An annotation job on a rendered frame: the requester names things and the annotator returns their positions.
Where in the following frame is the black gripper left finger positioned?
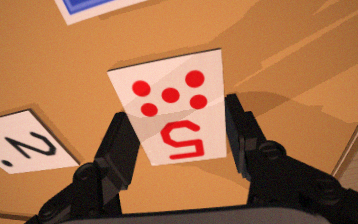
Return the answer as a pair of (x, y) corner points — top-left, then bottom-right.
(24, 112), (140, 224)

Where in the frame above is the blue playing card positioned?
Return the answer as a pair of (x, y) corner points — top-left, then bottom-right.
(54, 0), (147, 26)

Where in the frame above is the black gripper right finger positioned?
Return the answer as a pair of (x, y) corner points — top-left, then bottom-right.
(224, 93), (358, 224)

